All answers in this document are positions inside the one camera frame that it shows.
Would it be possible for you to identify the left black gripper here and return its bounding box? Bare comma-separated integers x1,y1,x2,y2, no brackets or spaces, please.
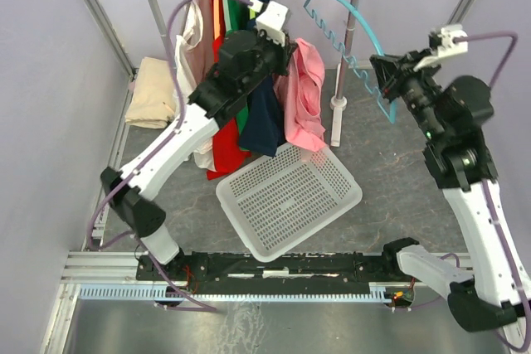
241,27,300,95

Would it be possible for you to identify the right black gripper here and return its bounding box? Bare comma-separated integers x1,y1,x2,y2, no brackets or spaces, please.
371,47,446,143

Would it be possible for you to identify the teal blue hanger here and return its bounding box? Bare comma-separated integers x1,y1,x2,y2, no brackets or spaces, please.
302,0,398,125

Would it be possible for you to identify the pink t shirt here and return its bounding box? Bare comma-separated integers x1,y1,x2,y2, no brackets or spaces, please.
274,38,326,153

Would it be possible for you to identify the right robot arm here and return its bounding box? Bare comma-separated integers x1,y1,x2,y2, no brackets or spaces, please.
370,51,530,332

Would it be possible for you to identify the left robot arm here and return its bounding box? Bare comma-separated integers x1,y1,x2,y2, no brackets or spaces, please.
100,27,296,279

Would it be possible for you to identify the green t shirt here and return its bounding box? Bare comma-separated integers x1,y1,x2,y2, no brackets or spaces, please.
223,0,249,142

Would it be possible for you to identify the navy blue t shirt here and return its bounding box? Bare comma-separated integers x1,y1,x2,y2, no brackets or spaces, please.
238,0,287,158

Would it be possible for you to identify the orange hanger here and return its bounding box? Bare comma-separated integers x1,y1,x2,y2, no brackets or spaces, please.
211,0,224,47

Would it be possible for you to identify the white t shirt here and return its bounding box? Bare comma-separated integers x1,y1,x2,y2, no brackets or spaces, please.
175,0,216,172

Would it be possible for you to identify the mint green hanger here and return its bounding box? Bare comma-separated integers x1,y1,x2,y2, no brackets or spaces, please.
222,0,231,34

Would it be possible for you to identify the grey hanger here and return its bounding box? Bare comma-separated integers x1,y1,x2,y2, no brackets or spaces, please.
179,3,190,36

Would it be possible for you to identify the red t shirt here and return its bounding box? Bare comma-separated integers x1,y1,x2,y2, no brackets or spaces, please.
207,10,251,180

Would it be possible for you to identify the folded beige cloth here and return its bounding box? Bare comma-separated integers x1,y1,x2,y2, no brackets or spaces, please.
124,57,176,129

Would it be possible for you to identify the white plastic basket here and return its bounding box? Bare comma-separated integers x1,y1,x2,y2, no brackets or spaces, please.
216,143,363,263

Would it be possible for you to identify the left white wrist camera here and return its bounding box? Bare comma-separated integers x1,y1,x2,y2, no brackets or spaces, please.
248,0,290,46

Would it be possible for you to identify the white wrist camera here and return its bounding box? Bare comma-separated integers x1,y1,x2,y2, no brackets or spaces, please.
413,24,468,72
248,0,290,46

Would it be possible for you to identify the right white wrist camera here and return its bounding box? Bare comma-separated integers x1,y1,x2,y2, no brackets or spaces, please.
413,24,468,72

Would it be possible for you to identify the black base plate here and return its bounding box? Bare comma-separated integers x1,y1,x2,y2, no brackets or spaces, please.
136,250,416,295

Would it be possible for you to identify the light blue cable duct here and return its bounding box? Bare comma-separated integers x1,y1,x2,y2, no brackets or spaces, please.
78,284,391,304

